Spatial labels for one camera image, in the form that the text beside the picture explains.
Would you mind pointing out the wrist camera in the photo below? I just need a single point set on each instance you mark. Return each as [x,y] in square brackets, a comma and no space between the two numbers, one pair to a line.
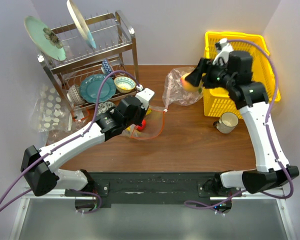
[145,96]
[223,49]

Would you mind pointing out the crumpled pink printed bag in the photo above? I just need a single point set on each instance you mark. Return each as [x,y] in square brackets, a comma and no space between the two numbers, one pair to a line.
[174,93]

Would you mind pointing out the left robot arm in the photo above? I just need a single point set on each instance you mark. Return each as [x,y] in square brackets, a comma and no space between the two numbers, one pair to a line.
[41,167]

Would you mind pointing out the clear zip top bag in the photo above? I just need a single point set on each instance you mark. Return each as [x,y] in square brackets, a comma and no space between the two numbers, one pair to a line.
[155,123]

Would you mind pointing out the grey patterned bowl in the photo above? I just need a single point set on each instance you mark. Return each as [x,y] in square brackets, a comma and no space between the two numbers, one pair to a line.
[74,96]

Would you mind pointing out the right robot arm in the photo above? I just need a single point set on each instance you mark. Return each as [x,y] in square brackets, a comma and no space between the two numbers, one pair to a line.
[235,75]

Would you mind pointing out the yellow toy banana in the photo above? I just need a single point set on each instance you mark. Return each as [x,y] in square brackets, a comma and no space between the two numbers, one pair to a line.
[147,113]

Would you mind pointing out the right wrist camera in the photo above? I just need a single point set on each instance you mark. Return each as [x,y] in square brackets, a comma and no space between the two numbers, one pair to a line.
[223,49]

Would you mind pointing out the teal scalloped plate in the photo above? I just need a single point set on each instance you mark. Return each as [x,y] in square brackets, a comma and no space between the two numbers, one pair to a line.
[89,88]

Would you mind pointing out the yellow plastic basket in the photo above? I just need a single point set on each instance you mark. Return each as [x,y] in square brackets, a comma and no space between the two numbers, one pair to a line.
[216,101]

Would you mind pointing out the yellow inside patterned bowl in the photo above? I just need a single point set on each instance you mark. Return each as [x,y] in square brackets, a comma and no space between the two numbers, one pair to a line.
[124,84]

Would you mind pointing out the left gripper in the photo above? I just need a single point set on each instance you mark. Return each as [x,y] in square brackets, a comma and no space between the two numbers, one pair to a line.
[143,114]

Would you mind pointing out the red toy tomato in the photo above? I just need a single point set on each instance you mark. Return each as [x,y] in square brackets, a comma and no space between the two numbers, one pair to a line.
[142,126]

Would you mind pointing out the white enamel mug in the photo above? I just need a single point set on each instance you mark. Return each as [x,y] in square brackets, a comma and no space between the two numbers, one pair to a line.
[226,123]

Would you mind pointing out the mint green flower plate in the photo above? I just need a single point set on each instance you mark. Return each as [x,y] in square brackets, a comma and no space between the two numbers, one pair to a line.
[44,38]

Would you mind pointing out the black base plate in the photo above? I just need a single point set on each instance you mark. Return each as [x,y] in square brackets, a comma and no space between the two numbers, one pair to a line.
[152,188]

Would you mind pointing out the beige and blue plate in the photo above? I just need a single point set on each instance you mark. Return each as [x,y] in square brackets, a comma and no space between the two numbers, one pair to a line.
[80,24]

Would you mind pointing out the aluminium frame rail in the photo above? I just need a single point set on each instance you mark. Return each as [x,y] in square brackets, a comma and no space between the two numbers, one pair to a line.
[54,216]

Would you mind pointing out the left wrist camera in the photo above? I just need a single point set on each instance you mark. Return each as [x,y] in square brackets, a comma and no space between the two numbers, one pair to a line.
[145,96]

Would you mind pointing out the metal dish rack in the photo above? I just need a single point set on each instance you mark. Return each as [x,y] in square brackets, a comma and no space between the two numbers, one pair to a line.
[113,34]

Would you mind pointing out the blue zigzag bowl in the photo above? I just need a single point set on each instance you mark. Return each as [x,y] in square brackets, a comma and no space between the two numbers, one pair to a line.
[107,68]

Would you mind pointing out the polka dot plastic bag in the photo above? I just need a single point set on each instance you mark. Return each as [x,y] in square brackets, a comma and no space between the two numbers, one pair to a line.
[52,119]

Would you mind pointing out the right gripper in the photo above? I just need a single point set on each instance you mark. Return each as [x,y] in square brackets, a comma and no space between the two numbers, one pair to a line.
[195,77]

